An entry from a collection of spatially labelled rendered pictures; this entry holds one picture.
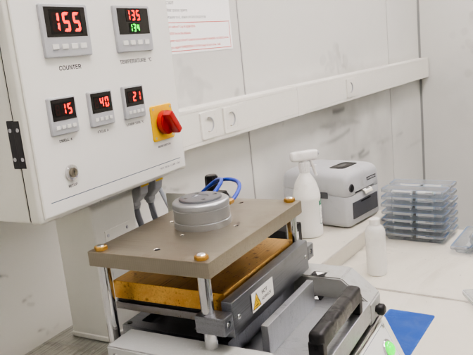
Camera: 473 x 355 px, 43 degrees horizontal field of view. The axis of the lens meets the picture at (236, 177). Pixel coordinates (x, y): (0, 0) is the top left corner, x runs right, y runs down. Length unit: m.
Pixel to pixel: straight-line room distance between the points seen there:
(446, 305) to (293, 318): 0.65
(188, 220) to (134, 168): 0.16
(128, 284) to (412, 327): 0.69
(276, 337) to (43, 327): 0.64
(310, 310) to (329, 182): 0.95
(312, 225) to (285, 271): 0.89
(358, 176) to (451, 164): 1.54
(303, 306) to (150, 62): 0.43
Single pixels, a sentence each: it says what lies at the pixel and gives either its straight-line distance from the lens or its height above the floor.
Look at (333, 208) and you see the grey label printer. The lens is 1.80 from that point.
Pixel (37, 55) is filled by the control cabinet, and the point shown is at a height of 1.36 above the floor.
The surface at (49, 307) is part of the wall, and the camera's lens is 1.29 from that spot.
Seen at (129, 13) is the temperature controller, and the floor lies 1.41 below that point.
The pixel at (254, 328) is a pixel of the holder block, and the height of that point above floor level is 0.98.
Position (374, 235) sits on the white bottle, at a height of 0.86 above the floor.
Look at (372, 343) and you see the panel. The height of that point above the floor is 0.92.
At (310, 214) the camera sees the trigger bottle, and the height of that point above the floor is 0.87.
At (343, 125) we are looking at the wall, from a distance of 2.39.
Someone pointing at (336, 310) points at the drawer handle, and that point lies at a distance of 0.77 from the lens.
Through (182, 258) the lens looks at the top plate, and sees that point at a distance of 0.70.
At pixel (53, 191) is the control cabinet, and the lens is 0.79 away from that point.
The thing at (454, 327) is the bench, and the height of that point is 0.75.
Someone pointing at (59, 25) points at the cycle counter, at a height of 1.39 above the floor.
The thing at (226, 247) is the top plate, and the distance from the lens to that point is 0.72.
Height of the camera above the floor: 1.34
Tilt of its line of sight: 12 degrees down
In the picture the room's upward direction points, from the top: 6 degrees counter-clockwise
